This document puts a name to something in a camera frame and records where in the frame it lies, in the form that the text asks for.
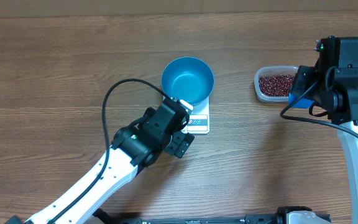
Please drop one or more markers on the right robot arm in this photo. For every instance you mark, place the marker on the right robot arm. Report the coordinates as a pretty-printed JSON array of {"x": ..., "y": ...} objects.
[{"x": 332, "y": 84}]

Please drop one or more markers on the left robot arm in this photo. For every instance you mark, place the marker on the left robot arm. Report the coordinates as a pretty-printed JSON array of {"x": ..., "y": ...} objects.
[{"x": 133, "y": 148}]

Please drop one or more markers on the red adzuki beans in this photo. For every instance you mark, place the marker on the red adzuki beans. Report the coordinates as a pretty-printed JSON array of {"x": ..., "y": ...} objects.
[{"x": 276, "y": 85}]

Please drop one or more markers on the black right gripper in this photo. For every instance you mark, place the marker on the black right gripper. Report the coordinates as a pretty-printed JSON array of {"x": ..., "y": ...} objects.
[{"x": 303, "y": 80}]

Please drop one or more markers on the clear plastic food container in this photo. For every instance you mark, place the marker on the clear plastic food container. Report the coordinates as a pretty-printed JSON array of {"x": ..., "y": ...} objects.
[{"x": 269, "y": 71}]

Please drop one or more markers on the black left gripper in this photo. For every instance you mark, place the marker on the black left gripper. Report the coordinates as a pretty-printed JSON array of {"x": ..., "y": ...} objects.
[{"x": 182, "y": 141}]

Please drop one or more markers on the blue plastic measuring scoop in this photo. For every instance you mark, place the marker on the blue plastic measuring scoop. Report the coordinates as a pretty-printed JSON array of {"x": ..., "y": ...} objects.
[{"x": 302, "y": 103}]

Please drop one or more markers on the blue metal bowl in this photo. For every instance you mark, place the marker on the blue metal bowl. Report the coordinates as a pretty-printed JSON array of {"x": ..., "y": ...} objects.
[{"x": 189, "y": 79}]

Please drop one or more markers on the white digital kitchen scale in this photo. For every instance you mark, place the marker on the white digital kitchen scale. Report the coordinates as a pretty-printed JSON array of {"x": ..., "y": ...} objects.
[{"x": 199, "y": 122}]

